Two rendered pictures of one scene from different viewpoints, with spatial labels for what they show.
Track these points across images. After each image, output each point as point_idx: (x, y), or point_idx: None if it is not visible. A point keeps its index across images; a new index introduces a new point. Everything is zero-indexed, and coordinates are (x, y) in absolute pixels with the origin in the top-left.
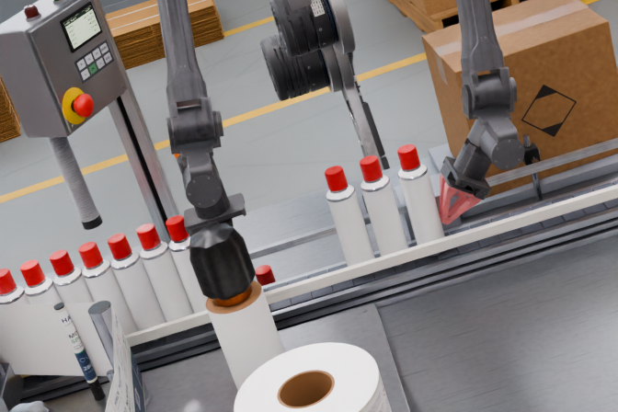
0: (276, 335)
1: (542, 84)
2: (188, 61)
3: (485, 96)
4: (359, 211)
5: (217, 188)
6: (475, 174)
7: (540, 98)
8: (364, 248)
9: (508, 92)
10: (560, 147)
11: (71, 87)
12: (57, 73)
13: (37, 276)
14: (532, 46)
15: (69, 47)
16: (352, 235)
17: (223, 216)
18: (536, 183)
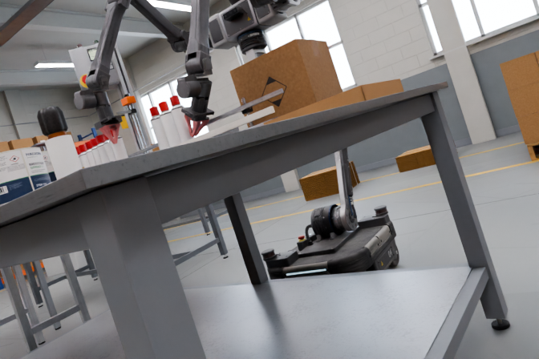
0: (66, 157)
1: (268, 76)
2: (99, 55)
3: (188, 65)
4: (160, 127)
5: (82, 101)
6: (193, 107)
7: (269, 84)
8: (163, 146)
9: (198, 62)
10: (282, 113)
11: (87, 74)
12: (80, 66)
13: (81, 149)
14: (261, 55)
15: (89, 59)
16: (157, 139)
17: (102, 119)
18: (250, 125)
